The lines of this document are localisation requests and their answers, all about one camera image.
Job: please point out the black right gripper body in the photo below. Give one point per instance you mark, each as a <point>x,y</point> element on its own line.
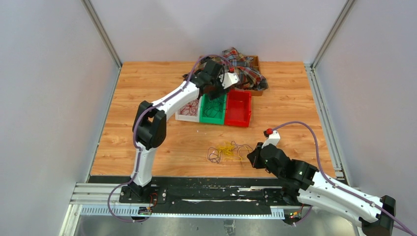
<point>278,174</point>

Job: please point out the red plastic bin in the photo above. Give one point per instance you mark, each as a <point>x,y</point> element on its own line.
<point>238,108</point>

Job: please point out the green plastic bin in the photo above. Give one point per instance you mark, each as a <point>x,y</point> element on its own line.
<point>213,111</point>

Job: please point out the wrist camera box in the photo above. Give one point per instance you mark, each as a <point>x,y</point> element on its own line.
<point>228,79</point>
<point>272,137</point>

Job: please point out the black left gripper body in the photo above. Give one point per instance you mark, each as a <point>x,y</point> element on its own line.
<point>217,89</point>

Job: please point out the plaid flannel shirt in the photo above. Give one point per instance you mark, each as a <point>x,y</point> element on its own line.
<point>227,70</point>

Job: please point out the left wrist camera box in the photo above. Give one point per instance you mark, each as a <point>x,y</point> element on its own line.
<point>228,79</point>

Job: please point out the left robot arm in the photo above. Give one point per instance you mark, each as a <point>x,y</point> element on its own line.
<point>150,125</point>

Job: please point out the wooden tray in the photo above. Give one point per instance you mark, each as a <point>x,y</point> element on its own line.
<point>248,70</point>

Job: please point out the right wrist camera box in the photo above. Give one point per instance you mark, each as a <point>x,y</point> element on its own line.
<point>272,137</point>

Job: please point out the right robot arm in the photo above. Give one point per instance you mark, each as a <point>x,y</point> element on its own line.
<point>303,183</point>

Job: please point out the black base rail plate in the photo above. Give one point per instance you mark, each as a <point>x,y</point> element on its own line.
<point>194,197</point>

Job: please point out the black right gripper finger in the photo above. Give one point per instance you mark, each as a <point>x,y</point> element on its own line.
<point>259,145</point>
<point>253,157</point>

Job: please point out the white plastic bin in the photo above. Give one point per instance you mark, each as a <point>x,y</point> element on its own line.
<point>189,112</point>

